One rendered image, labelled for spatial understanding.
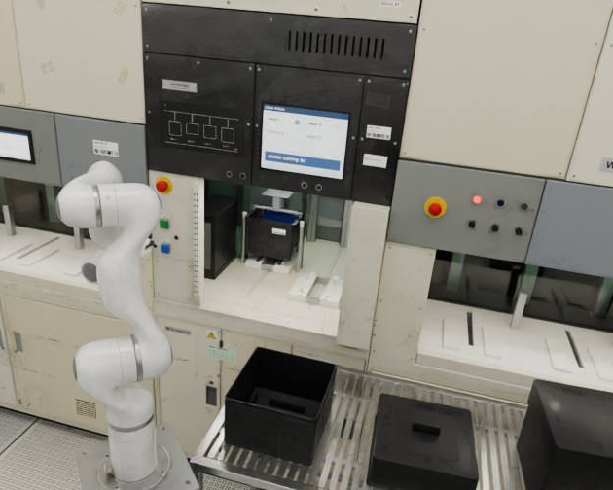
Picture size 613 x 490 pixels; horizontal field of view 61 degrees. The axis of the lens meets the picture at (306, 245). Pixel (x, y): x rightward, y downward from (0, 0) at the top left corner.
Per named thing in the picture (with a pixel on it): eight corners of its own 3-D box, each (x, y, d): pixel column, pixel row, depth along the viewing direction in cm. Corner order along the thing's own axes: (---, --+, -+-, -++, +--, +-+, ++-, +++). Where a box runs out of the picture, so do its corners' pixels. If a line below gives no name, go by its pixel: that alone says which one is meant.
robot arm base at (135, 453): (105, 507, 133) (100, 452, 126) (91, 456, 148) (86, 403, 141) (178, 480, 143) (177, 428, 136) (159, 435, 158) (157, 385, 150)
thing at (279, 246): (242, 260, 241) (244, 194, 229) (257, 244, 260) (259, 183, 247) (293, 269, 237) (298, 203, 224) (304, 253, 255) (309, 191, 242)
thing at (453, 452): (365, 485, 146) (371, 449, 141) (375, 415, 173) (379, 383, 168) (474, 509, 141) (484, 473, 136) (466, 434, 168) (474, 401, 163)
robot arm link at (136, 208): (105, 376, 136) (168, 364, 142) (110, 396, 125) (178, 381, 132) (85, 183, 125) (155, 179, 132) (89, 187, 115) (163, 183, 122)
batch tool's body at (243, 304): (155, 469, 240) (131, 1, 163) (233, 355, 325) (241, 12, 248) (342, 522, 222) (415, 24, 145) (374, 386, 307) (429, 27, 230)
